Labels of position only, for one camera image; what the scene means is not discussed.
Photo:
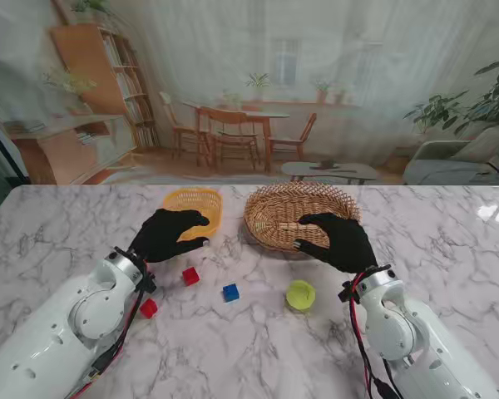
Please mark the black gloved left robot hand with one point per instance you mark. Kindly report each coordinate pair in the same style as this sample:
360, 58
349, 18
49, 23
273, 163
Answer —
162, 237

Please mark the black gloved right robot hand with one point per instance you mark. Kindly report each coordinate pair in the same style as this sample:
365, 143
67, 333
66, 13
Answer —
349, 245

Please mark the red toy block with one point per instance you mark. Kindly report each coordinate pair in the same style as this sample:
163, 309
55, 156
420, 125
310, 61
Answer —
190, 276
149, 309

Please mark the yellow-green tennis ball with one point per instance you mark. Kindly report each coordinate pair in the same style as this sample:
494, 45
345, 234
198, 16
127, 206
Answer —
300, 294

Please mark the blue toy block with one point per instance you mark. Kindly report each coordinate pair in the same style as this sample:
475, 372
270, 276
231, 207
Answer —
230, 293

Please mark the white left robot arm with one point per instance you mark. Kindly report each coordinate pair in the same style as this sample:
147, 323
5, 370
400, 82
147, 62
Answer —
45, 332

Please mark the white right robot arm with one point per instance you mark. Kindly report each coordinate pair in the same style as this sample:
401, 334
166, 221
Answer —
399, 320

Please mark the yellow plastic mesh basket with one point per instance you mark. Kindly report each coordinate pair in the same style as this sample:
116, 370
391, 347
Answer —
199, 197

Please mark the oval wicker basket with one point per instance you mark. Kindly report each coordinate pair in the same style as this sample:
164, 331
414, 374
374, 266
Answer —
283, 208

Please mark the black backdrop stand pole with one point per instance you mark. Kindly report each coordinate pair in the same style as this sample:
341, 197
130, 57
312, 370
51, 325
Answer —
6, 154

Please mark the dining room print backdrop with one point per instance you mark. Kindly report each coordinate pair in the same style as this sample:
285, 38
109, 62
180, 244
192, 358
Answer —
233, 62

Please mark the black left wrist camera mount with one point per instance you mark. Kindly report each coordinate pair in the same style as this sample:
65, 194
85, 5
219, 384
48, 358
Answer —
150, 284

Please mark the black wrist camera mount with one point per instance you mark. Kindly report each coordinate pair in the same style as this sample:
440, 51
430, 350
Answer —
150, 284
346, 294

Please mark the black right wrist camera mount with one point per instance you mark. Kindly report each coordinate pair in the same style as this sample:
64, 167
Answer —
346, 294

